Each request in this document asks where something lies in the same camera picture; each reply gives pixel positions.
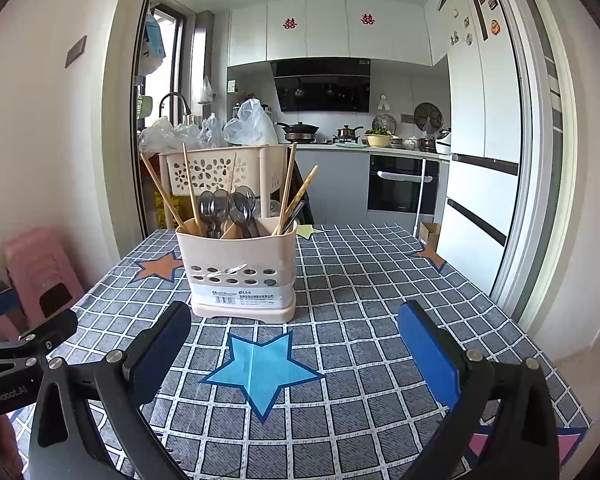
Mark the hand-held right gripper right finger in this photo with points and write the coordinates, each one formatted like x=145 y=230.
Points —
x=430 y=355

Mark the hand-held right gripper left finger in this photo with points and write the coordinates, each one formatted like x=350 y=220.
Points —
x=157 y=355

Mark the beige plastic utensil holder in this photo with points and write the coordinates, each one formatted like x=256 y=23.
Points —
x=240 y=250

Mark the patterned wooden chopstick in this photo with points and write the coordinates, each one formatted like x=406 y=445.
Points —
x=287 y=185
x=302 y=190

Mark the pink plastic stool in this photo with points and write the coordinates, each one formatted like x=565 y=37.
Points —
x=35 y=260
x=7 y=329

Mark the small cardboard box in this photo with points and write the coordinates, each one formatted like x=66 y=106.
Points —
x=430 y=237

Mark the yellow packets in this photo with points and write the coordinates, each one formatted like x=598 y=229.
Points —
x=165 y=210

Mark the white mop pole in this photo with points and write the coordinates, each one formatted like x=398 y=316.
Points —
x=419 y=195

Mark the black built-in oven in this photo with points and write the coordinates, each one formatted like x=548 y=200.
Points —
x=400 y=185

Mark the dark cloth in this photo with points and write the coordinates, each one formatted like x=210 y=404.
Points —
x=308 y=212

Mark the grey lower kitchen cabinet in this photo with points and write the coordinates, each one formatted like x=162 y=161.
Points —
x=340 y=185

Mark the white rice cooker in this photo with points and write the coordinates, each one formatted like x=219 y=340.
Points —
x=443 y=144

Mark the beige plastic basket trolley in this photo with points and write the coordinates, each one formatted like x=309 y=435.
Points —
x=265 y=165

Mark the clear plastic bags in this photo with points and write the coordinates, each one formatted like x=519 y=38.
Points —
x=160 y=135

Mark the yellow bowl with greens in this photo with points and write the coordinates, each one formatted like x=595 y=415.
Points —
x=377 y=139

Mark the copper cooking pot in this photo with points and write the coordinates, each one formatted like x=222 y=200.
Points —
x=349 y=133

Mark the hanging metal strainer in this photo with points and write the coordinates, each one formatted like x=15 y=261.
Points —
x=384 y=122
x=428 y=117

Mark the green cup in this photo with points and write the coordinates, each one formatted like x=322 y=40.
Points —
x=144 y=106

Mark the white plastic bag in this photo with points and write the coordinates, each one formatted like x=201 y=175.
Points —
x=252 y=125

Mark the white refrigerator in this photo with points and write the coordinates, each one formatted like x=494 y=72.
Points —
x=480 y=110

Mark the black kitchen faucet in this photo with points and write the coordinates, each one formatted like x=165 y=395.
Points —
x=172 y=96

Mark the black wok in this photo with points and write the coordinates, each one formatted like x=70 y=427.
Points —
x=300 y=130

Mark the hanging clear plastic bag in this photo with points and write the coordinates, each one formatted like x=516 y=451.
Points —
x=203 y=92

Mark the black range hood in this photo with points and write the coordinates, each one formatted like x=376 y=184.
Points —
x=325 y=85

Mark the hanging blue white bag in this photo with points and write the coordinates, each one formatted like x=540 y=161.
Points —
x=153 y=42

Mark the white upper kitchen cabinets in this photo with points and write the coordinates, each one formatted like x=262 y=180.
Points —
x=330 y=35

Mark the red paper decoration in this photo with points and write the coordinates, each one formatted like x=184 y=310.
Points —
x=289 y=23
x=367 y=19

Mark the fridge magnets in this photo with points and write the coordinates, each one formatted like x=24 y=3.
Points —
x=480 y=5

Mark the grey wall switch panel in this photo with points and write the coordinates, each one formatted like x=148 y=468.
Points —
x=76 y=51

